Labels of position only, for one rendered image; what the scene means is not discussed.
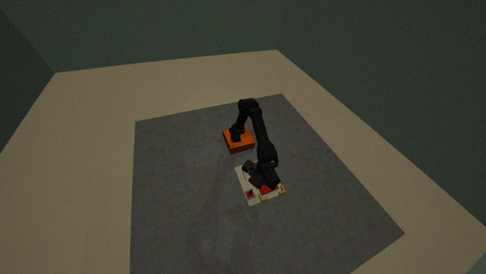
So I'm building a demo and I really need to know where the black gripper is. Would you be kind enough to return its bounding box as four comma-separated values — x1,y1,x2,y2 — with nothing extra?
242,160,276,190

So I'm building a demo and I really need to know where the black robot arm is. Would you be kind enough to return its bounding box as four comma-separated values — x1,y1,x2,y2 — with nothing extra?
229,98,281,189

